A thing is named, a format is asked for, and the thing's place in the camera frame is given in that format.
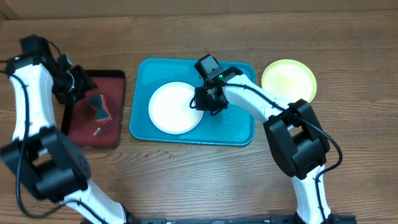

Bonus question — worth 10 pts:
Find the white plate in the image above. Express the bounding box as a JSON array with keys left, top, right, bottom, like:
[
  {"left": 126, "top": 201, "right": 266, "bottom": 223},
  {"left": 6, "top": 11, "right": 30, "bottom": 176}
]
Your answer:
[{"left": 148, "top": 82, "right": 204, "bottom": 134}]

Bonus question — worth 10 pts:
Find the yellow plate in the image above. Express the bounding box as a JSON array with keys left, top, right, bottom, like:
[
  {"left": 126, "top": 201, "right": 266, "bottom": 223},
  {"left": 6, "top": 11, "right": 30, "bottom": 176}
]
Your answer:
[{"left": 261, "top": 59, "right": 317, "bottom": 103}]

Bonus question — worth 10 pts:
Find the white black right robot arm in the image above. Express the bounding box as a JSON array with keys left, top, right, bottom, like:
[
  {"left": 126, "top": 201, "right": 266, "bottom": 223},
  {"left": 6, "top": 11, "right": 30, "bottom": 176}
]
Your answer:
[{"left": 190, "top": 64, "right": 331, "bottom": 223}]

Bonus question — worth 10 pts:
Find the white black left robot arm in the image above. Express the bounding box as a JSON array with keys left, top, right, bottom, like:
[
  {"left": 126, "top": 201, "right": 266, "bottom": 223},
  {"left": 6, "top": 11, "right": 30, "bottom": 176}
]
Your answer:
[{"left": 1, "top": 53, "right": 134, "bottom": 223}]

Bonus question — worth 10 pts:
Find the teal plastic tray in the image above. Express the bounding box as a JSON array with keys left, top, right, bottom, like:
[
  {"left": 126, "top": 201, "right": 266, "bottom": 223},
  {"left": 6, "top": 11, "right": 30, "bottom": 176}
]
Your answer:
[{"left": 129, "top": 58, "right": 255, "bottom": 146}]

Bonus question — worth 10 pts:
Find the black tray with red water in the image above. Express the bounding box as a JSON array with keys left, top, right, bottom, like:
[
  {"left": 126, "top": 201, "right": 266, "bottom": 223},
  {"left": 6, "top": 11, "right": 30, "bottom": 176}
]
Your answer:
[{"left": 61, "top": 70, "right": 126, "bottom": 148}]

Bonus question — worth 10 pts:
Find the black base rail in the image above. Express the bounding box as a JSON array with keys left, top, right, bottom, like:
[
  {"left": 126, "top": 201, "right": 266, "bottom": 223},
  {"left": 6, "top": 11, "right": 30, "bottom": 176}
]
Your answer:
[{"left": 127, "top": 214, "right": 358, "bottom": 224}]

